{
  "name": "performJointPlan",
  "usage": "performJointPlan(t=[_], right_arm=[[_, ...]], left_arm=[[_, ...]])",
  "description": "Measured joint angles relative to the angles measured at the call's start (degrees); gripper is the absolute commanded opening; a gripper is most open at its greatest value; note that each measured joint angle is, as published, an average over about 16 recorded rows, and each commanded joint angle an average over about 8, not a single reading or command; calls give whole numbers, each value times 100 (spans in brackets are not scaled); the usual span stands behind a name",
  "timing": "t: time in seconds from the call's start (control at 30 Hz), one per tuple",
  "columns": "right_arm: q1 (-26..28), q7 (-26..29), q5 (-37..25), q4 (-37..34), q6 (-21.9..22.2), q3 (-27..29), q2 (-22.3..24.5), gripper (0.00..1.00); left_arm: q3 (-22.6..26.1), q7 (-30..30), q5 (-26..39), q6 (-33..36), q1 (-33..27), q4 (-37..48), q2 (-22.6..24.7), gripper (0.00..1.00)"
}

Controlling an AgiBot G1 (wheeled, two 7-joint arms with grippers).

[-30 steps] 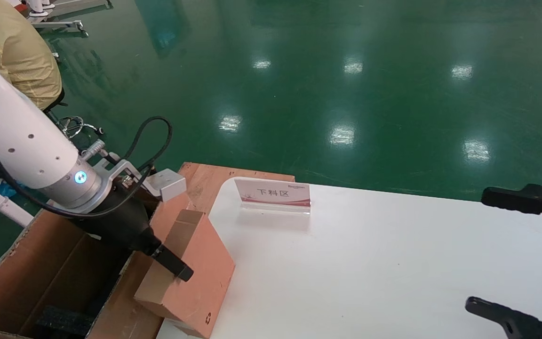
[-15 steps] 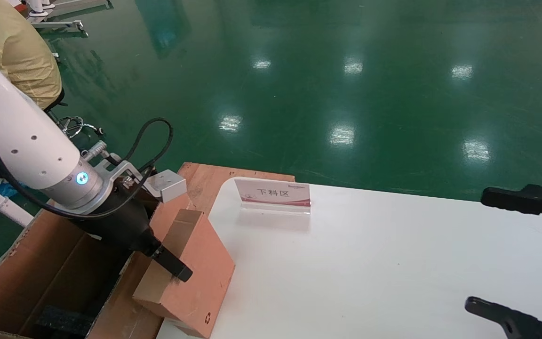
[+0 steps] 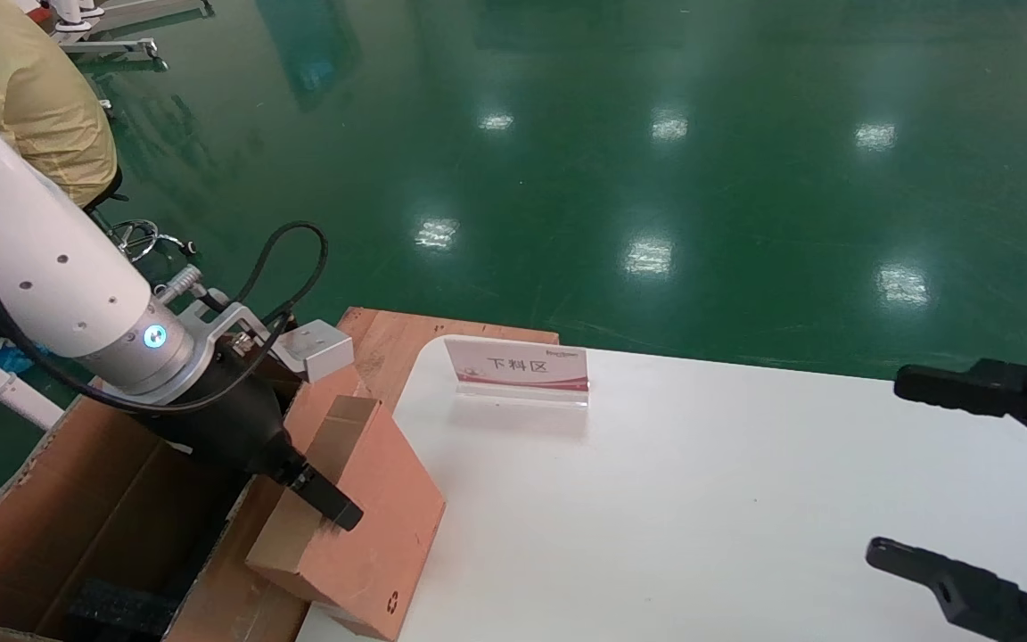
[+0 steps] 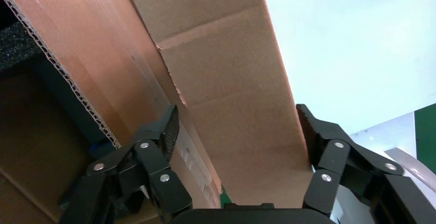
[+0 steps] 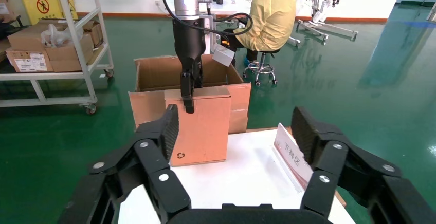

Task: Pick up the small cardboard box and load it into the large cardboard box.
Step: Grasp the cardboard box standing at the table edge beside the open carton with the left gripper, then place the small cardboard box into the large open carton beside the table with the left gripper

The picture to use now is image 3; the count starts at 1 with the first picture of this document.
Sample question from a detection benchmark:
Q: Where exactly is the silver camera mount bracket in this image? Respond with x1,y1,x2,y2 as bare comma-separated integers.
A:
157,266,300,358

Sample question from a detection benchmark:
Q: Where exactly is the acrylic sign with red print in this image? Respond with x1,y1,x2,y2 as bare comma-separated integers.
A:
443,336,590,409

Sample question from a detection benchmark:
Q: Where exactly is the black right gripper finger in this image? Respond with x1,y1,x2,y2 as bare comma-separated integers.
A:
866,537,1027,642
893,357,1027,463

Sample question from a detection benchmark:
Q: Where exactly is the person in yellow coat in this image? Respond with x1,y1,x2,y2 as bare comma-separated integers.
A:
0,0,119,208

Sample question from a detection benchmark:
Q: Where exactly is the small cardboard box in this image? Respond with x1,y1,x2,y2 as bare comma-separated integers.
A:
246,395,446,641

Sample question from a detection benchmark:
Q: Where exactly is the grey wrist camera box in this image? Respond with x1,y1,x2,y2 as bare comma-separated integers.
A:
273,319,356,384

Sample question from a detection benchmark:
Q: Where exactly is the stool with chrome base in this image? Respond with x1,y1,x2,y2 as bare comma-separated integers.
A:
86,169,198,264

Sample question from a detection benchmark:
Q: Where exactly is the grey metal floor frame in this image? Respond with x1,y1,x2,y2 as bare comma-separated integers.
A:
50,0,216,72

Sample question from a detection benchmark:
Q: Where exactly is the black foam block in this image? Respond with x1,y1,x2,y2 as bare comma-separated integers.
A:
68,580,180,639

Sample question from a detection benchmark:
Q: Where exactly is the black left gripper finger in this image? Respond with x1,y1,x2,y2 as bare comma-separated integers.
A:
286,464,365,532

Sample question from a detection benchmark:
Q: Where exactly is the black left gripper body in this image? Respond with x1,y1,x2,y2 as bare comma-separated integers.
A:
126,357,309,489

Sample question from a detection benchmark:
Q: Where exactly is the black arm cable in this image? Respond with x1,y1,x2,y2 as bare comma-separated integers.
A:
0,134,329,416

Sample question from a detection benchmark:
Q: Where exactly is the large cardboard box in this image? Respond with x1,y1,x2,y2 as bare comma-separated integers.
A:
0,366,363,642

